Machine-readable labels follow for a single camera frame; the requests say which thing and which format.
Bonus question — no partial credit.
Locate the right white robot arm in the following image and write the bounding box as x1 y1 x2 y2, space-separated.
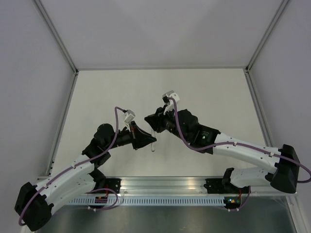
144 107 299 194

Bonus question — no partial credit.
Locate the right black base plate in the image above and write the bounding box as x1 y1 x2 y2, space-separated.
204 178 249 194

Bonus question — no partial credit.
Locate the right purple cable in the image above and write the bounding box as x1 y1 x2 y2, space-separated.
167 97 311 183

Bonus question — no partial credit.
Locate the right aluminium frame post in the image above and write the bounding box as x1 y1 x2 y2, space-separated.
244 0 291 73

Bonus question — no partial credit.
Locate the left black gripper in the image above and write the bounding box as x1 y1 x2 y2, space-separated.
105 120 156 150

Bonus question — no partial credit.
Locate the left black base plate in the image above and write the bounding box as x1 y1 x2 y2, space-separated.
98 178 121 194

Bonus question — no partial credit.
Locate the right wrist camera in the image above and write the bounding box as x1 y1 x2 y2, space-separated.
162 90 180 115

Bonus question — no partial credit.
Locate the white slotted cable duct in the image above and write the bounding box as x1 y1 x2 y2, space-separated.
69 195 225 207

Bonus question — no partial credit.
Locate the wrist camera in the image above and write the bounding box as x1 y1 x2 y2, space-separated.
162 90 180 115
123 110 136 129

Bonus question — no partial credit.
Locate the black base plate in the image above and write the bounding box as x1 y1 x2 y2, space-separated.
98 178 121 194
204 178 249 194

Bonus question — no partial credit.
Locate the aluminium front rail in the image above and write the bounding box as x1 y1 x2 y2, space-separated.
35 176 297 195

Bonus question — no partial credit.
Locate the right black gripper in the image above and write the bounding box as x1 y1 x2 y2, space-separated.
144 105 190 143

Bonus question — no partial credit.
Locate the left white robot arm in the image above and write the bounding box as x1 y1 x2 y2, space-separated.
14 121 156 232

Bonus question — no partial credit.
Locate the aluminium frame post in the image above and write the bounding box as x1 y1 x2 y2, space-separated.
244 0 291 73
32 0 78 75

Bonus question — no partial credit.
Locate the white pen with blue tip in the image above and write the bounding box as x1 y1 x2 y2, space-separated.
151 129 156 152

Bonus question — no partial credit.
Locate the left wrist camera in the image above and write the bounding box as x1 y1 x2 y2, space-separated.
123 110 136 129

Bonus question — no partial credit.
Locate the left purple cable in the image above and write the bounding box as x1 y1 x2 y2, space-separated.
18 106 124 226

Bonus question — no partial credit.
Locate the left aluminium frame post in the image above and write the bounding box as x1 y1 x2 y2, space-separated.
32 0 78 75

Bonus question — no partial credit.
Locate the purple cable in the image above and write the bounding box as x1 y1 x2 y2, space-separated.
18 106 124 226
167 97 311 183

